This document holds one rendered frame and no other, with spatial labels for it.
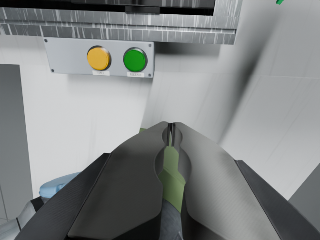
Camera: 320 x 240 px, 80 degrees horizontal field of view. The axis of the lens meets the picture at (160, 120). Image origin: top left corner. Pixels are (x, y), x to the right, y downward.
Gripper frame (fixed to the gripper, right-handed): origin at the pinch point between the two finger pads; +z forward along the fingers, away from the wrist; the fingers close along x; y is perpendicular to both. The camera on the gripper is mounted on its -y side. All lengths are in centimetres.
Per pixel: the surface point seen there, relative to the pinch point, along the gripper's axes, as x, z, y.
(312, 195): 146, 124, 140
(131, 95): -9.4, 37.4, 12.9
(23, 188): -140, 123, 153
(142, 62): -4.9, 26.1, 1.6
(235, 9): 10.7, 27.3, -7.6
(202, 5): 4.9, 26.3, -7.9
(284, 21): 24.7, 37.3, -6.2
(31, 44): -33.0, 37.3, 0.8
